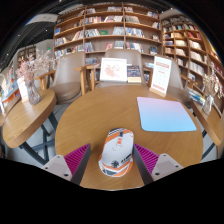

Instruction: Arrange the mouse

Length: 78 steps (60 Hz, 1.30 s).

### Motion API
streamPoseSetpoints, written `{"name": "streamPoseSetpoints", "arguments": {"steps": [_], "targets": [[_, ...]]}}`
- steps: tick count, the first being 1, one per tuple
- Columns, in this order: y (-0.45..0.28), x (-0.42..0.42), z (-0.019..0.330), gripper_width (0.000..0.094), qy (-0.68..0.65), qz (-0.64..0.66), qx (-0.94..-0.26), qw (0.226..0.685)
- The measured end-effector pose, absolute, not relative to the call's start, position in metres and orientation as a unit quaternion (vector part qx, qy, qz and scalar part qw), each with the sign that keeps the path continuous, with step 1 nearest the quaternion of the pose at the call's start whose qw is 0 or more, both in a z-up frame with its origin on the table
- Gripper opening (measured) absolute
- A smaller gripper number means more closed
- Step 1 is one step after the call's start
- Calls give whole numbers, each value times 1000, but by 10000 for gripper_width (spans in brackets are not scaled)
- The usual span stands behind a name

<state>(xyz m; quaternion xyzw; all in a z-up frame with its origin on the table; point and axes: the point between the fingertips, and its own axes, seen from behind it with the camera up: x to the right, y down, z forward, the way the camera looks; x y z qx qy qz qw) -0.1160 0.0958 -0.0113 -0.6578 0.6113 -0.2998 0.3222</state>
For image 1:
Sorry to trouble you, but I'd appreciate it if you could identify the white sign in wooden stand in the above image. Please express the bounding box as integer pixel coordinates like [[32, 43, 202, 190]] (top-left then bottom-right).
[[148, 55, 173, 98]]

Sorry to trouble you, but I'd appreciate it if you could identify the white picture board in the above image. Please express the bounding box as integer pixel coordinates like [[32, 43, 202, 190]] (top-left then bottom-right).
[[99, 57, 128, 83]]

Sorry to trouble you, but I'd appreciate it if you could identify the pink blue gradient mouse pad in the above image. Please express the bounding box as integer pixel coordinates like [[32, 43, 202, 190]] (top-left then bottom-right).
[[136, 96, 198, 133]]

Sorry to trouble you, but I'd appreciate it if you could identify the glass vase with beige flowers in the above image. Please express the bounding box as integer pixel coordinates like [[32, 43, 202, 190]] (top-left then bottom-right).
[[201, 64, 224, 116]]

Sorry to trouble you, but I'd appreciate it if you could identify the dark cover book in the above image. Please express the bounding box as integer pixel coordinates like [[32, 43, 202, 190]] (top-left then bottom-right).
[[126, 64, 142, 84]]

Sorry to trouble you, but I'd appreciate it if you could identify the round wooden side table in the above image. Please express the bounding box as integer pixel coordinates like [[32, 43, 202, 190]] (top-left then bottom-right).
[[2, 88, 58, 166], [191, 99, 224, 158]]

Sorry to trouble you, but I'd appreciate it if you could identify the small white card sign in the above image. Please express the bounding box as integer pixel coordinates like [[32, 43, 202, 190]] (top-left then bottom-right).
[[16, 77, 29, 103]]

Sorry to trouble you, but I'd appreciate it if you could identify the beige wooden armchair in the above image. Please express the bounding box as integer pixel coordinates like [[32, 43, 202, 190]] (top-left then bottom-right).
[[166, 59, 201, 108], [74, 48, 151, 91], [35, 51, 88, 104]]

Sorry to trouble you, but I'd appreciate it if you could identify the orange book display stand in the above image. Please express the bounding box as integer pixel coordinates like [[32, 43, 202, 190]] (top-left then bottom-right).
[[0, 66, 21, 111]]

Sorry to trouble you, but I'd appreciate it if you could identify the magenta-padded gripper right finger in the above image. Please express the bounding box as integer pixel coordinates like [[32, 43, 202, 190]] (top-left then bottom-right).
[[131, 143, 184, 186]]

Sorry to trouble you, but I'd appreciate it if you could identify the distant wooden book shelf unit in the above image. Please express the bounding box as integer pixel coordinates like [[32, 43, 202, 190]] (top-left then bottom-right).
[[17, 45, 37, 68]]

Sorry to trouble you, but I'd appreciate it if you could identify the white hanging ceiling sign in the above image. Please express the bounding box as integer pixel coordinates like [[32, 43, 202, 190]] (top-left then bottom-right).
[[24, 13, 59, 26]]

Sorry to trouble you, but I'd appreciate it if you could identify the stack of blue books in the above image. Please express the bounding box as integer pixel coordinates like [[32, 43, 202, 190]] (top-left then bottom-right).
[[186, 87, 207, 106]]

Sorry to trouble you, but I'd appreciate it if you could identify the white orange patterned computer mouse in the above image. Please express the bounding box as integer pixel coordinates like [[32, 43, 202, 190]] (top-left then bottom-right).
[[97, 127, 135, 178]]

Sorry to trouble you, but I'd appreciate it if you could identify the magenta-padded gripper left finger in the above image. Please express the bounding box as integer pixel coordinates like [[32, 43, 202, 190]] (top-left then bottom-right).
[[41, 143, 92, 186]]

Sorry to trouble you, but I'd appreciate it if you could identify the glass vase with pink flowers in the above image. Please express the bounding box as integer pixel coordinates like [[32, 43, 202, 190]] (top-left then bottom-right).
[[15, 49, 56, 106]]

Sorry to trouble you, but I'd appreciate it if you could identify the wide wooden book shelf unit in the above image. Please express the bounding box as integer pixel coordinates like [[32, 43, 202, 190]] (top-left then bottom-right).
[[53, 3, 163, 66]]

